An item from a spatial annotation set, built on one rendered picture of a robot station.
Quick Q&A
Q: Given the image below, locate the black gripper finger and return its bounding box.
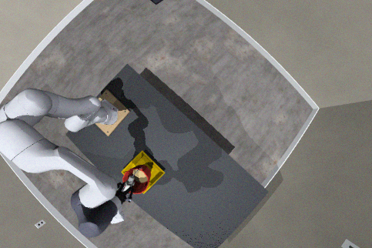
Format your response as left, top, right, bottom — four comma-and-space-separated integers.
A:
122, 182, 135, 203
117, 180, 128, 192

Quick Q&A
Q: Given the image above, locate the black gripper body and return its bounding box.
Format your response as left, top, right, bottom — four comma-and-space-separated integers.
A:
115, 191, 127, 204

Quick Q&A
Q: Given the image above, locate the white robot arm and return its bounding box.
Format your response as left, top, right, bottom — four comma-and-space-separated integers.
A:
0, 89, 125, 238

